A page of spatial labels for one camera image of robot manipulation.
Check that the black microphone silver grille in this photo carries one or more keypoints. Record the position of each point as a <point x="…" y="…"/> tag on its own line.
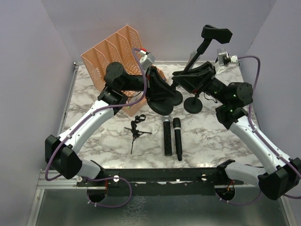
<point x="167" y="136"/>

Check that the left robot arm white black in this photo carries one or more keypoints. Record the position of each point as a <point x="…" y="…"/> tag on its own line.
<point x="61" y="152"/>

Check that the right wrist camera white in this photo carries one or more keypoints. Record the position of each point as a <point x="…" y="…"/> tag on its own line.
<point x="224" y="60"/>

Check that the aluminium frame rail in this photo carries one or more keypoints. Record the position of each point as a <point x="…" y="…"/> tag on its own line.
<point x="39" y="193"/>

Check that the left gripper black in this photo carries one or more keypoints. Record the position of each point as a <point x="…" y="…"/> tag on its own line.
<point x="150" y="83"/>

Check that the small black tripod stand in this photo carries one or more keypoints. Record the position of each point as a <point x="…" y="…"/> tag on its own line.
<point x="135" y="132"/>

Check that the black mounting base bar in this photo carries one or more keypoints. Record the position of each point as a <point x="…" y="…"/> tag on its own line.
<point x="177" y="181"/>

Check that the peach plastic file organizer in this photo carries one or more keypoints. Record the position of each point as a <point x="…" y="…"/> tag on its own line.
<point x="115" y="69"/>

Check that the black microphone white band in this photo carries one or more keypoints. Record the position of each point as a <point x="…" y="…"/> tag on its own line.
<point x="178" y="138"/>

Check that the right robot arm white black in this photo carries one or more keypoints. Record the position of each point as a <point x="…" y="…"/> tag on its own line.
<point x="279" y="173"/>

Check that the black microphone stand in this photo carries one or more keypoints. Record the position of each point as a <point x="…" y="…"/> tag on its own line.
<point x="209" y="33"/>
<point x="177" y="98"/>
<point x="193" y="105"/>

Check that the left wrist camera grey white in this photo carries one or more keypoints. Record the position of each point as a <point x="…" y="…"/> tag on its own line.
<point x="147" y="59"/>

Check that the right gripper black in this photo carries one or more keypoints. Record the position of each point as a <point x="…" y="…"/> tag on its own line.
<point x="203" y="76"/>

